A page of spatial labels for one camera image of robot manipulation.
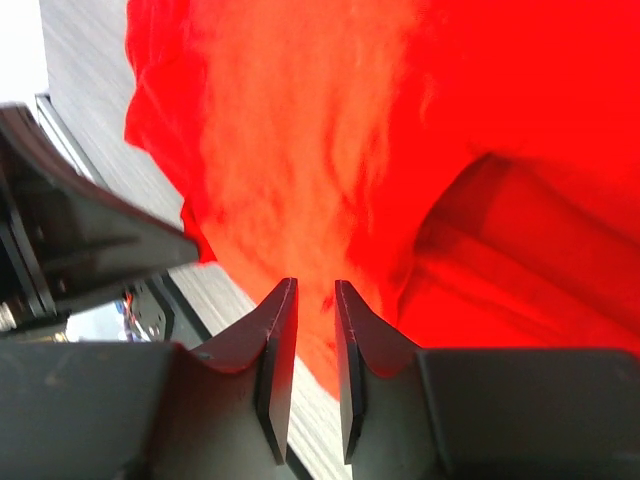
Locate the red t shirt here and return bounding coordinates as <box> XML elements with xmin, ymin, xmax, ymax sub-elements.
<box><xmin>125</xmin><ymin>1</ymin><xmax>639</xmax><ymax>393</ymax></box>

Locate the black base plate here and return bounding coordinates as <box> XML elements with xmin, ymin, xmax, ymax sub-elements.
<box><xmin>119</xmin><ymin>272</ymin><xmax>211</xmax><ymax>351</ymax></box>

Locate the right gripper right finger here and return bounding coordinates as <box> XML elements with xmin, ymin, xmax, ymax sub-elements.
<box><xmin>335</xmin><ymin>280</ymin><xmax>639</xmax><ymax>479</ymax></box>

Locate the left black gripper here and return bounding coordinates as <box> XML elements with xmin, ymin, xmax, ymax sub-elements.
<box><xmin>1</xmin><ymin>105</ymin><xmax>199</xmax><ymax>330</ymax></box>

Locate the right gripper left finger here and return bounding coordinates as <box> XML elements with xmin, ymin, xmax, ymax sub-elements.
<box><xmin>1</xmin><ymin>278</ymin><xmax>298</xmax><ymax>479</ymax></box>

